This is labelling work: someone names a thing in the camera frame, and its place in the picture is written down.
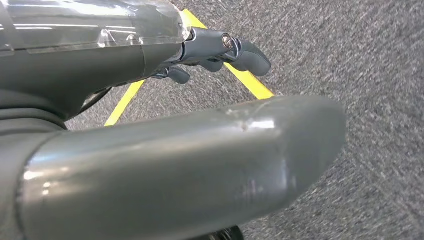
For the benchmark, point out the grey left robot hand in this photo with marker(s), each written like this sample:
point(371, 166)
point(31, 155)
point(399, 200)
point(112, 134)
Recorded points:
point(165, 172)

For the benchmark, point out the yellow floor tape square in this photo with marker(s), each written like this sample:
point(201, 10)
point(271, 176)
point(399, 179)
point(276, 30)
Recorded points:
point(251, 86)

